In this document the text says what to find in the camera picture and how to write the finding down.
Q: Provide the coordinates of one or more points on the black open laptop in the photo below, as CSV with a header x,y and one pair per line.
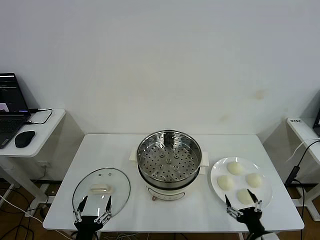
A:
x,y
10,125

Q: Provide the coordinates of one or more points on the white wall socket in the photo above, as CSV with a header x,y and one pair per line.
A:
x,y
45,165

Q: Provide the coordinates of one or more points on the white steamed baozi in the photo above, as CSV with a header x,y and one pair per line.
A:
x,y
225,182
254,180
234,168
243,197

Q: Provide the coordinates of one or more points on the white side table with laptop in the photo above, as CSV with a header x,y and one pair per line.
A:
x,y
42,135

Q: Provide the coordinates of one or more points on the cream electric cooker pot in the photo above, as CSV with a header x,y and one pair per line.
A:
x,y
170,193

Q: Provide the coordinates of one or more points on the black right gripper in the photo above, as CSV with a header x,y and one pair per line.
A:
x,y
251,220

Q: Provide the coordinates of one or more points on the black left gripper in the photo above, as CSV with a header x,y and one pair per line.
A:
x,y
86,226

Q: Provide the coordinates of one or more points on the round glass pot lid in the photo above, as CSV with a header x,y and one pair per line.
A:
x,y
115,180

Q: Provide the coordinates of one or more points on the black computer mouse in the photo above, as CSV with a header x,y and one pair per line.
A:
x,y
24,139

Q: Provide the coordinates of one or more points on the perforated stainless steamer basket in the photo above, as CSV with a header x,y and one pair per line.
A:
x,y
155,162

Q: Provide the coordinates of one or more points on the round white plate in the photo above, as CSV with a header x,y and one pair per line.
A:
x,y
240,177

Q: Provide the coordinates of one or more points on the white side table with label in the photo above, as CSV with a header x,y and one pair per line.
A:
x,y
300,132

